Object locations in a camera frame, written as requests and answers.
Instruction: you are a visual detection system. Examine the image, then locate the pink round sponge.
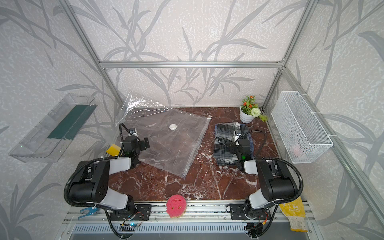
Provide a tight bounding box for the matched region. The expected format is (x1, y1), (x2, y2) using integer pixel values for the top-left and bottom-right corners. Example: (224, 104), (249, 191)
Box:
(166, 195), (187, 218)

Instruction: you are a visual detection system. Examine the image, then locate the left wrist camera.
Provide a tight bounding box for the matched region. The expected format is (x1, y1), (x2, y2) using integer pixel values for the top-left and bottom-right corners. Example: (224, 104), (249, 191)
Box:
(128, 128), (138, 137)

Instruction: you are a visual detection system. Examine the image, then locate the white wire basket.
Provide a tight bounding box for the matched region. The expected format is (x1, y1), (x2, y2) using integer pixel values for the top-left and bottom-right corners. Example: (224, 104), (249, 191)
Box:
(272, 91), (334, 164)

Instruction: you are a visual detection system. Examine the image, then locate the small circuit board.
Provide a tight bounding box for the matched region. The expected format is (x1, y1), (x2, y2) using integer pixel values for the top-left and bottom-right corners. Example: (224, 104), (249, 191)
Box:
(120, 222), (142, 232)

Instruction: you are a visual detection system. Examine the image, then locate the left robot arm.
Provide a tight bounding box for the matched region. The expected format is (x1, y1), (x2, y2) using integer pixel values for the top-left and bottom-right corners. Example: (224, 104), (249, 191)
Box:
(64, 136), (150, 218)

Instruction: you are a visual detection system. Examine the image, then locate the clear plastic wall shelf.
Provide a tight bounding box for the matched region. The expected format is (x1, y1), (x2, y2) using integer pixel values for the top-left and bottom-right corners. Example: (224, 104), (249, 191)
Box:
(9, 94), (97, 163)

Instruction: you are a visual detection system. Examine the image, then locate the potted flower plant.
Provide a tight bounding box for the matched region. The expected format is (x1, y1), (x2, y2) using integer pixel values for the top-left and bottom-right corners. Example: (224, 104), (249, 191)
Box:
(240, 96), (268, 124)

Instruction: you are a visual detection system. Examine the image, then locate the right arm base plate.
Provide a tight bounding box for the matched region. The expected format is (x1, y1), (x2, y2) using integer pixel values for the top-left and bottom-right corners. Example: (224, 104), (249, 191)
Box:
(226, 203), (271, 221)

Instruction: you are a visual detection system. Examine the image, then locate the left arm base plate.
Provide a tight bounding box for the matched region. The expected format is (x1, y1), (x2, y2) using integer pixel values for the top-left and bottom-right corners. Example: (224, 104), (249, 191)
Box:
(110, 204), (152, 221)

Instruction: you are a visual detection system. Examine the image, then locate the yellow scraper tool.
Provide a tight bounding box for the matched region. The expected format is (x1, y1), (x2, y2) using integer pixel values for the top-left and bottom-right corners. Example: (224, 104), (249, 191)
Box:
(106, 144), (121, 157)

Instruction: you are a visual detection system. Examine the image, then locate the blue plastic clip tool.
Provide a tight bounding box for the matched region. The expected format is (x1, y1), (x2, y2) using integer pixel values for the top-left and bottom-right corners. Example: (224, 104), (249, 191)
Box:
(78, 207), (99, 220)

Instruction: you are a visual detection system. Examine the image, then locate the white bag valve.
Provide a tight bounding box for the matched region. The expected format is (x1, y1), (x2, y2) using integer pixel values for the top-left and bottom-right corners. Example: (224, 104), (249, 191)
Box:
(169, 124), (177, 131)

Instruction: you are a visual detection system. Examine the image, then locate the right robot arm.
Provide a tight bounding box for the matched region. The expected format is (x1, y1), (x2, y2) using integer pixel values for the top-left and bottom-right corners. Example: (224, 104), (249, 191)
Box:
(226, 139), (304, 223)

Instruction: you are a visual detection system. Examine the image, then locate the yellow work glove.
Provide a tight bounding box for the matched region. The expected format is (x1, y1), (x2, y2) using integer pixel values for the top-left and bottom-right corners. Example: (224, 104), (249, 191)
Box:
(279, 197), (308, 233)

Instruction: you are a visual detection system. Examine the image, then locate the clear vacuum bag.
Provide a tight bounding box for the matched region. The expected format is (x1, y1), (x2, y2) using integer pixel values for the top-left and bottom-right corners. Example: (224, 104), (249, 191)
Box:
(117, 92), (210, 178)

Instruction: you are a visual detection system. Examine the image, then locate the grey plaid shirt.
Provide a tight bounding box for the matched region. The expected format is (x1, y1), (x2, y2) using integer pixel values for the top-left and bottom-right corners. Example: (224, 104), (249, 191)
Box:
(213, 122), (249, 166)

